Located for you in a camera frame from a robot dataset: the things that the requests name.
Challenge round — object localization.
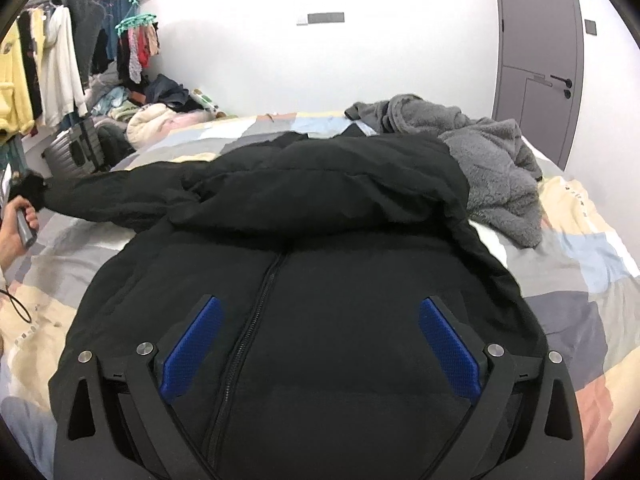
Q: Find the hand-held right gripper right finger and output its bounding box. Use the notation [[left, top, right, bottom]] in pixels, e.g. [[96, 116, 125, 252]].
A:
[[419, 296, 587, 480]]

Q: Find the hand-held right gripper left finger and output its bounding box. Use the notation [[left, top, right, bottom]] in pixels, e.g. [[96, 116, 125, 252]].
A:
[[54, 294, 224, 480]]

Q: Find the black puffer jacket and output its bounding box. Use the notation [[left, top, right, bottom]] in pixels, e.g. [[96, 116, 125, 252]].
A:
[[20, 131, 551, 480]]

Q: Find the person's left forearm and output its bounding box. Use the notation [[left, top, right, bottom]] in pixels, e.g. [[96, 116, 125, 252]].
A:
[[0, 225, 26, 276]]

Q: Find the pile of mixed clothes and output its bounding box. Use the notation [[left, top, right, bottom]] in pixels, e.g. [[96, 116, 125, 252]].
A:
[[84, 72, 236, 150]]

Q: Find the person's left hand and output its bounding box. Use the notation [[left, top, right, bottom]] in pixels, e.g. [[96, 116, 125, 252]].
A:
[[15, 198, 41, 233]]

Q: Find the grey suitcase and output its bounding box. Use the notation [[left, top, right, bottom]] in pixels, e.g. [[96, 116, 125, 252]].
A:
[[42, 117, 110, 177]]

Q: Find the patchwork bed blanket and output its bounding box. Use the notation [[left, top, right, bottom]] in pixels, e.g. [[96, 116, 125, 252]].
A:
[[0, 110, 640, 480]]

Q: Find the yellow hanging hoodie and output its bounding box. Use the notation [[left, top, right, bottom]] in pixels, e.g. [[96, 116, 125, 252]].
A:
[[0, 19, 36, 136]]

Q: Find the white hanging hoodie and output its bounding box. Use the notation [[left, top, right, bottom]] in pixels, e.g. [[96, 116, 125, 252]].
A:
[[39, 5, 88, 127]]

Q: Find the black hanging garment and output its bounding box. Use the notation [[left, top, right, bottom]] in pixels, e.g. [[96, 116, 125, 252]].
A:
[[17, 10, 46, 121]]

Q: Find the person's grey trouser leg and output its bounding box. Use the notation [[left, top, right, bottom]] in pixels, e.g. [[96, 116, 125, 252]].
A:
[[0, 394, 57, 480]]

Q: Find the grey fleece garment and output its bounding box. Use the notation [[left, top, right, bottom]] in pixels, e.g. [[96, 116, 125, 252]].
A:
[[345, 93, 546, 250]]

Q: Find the dark grey hanging garment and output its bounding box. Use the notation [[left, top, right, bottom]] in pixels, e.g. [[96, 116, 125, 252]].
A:
[[65, 0, 108, 92]]

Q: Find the green clip hanger with socks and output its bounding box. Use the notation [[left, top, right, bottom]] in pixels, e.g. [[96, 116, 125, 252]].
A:
[[115, 0, 162, 83]]

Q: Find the grey door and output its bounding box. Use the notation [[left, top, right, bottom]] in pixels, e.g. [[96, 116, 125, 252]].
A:
[[491, 0, 586, 171]]

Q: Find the black cable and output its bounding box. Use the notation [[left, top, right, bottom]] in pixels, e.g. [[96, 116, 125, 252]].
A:
[[0, 287, 30, 324]]

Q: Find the black door handle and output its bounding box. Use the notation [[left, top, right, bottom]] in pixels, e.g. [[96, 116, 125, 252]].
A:
[[549, 74, 574, 100]]

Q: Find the grey wall panel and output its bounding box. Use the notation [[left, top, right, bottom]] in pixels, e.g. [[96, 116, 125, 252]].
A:
[[297, 11, 346, 26]]

